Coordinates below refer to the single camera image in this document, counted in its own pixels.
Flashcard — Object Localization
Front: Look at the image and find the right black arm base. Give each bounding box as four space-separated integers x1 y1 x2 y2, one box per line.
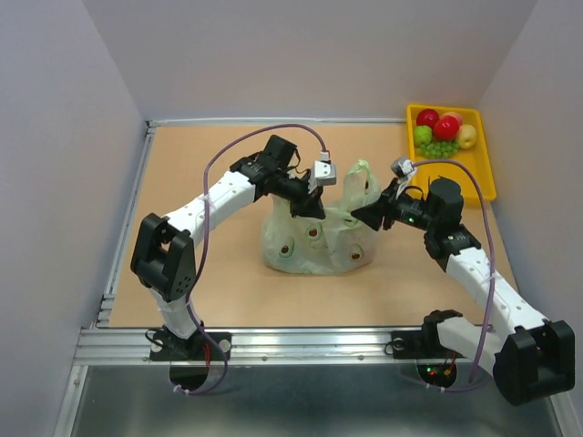
384 310 463 391

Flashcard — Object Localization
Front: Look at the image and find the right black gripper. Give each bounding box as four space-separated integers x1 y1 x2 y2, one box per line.
350 177 437 232

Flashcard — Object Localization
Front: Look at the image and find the red apple back left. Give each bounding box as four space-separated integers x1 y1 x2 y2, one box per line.
415 108 440 129

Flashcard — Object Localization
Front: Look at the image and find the red apple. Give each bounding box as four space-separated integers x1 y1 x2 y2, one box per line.
433 116 460 141
415 108 440 129

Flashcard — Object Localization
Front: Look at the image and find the yellow pear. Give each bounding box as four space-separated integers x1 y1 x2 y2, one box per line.
455 124 477 149

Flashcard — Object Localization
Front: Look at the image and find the light green custard apple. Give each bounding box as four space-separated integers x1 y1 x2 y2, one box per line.
413 125 433 147

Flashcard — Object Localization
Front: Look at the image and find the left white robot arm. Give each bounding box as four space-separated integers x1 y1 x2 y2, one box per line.
130 135 336 359

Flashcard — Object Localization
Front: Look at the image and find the peach fruit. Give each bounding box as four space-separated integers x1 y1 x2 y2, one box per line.
443 111 464 125

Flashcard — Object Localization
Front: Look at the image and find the green grape bunch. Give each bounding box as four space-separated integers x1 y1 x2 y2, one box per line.
415 141 459 159

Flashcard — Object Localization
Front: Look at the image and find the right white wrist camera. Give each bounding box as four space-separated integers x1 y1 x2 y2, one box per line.
391 157 416 198

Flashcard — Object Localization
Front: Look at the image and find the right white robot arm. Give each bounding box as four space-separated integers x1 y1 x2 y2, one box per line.
352 178 576 406

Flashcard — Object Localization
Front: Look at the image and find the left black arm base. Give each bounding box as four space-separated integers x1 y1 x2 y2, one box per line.
144 327 232 396

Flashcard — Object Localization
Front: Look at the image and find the yellow plastic tray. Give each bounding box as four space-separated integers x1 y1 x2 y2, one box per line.
405 104 497 202

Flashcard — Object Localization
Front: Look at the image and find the aluminium frame rail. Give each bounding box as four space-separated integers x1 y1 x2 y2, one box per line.
52 118 570 437

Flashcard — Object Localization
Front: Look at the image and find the light green plastic bag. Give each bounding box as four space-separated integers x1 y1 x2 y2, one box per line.
261 159 381 275

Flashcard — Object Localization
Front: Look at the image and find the red apple centre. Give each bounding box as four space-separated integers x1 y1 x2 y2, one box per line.
433 116 460 141

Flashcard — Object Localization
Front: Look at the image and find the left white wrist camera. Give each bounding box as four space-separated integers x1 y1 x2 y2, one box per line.
308 151 337 192

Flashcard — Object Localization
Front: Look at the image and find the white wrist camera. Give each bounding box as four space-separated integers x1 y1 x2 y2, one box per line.
308 151 337 192
391 157 416 198

